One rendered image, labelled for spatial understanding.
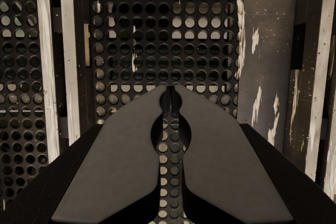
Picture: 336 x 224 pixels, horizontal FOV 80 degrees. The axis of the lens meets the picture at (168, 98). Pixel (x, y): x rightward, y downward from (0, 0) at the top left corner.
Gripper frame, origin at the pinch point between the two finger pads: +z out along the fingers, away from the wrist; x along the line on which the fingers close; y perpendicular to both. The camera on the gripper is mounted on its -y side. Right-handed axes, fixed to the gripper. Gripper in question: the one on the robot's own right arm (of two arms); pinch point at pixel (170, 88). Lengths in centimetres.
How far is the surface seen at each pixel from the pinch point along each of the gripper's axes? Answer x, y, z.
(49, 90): -20.6, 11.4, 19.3
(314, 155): 25.8, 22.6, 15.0
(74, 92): -16.4, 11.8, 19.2
